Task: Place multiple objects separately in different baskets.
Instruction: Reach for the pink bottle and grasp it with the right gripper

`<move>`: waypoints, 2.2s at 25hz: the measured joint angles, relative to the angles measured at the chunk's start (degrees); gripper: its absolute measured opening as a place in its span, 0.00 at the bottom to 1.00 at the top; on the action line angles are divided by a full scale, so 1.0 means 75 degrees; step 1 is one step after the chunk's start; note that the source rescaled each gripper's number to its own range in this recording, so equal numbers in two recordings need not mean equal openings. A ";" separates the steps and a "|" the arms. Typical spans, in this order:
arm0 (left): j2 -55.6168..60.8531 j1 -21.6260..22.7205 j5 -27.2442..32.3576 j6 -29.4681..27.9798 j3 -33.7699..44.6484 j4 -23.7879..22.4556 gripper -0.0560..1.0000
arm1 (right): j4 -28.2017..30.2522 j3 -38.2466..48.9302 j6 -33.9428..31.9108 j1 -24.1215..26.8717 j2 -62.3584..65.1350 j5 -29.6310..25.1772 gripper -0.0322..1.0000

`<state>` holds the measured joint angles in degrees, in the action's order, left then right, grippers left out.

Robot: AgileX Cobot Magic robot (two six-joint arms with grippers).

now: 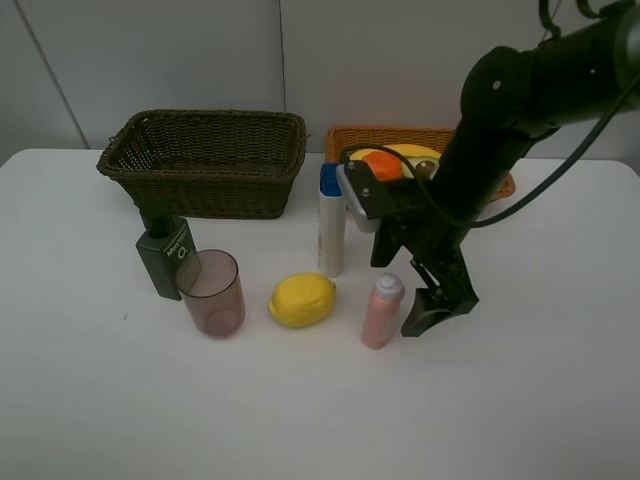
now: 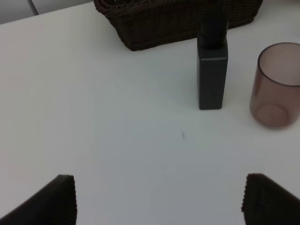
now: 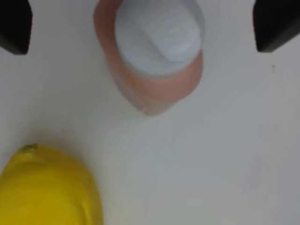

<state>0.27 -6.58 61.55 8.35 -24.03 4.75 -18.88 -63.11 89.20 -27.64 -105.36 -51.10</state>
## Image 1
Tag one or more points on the dark green pump bottle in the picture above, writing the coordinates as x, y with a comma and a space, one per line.
165, 244

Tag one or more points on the translucent pink plastic cup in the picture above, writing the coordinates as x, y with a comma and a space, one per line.
209, 283

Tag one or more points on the orange wicker basket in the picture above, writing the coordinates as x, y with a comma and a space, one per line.
340, 137

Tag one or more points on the pink bottle white cap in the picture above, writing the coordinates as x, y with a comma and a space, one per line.
382, 311

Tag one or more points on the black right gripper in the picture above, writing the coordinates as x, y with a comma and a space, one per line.
430, 220

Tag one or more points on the orange tangerine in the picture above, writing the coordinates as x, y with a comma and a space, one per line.
385, 166

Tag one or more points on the halved avocado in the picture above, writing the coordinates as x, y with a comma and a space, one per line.
425, 166

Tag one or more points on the yellow lemon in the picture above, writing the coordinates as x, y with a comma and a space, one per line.
302, 300

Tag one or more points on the yellow banana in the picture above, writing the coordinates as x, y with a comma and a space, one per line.
407, 150

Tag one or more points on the white bottle blue cap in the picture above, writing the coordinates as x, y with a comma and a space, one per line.
332, 221

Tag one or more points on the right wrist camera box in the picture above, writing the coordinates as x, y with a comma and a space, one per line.
367, 198

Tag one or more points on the dark brown wicker basket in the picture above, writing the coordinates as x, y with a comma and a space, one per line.
232, 164

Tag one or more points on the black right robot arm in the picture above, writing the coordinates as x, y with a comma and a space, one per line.
511, 100

